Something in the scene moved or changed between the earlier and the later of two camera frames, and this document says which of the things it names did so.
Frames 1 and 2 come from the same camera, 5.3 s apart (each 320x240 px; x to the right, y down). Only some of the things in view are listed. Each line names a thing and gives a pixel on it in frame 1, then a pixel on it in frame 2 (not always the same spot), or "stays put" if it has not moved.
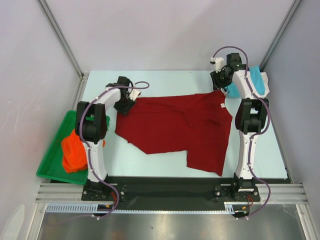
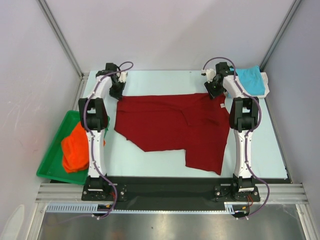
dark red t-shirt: [199, 124] stays put
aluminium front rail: [281, 192] stays put
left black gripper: [125, 110] -> [118, 95]
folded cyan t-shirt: [257, 83] stays put
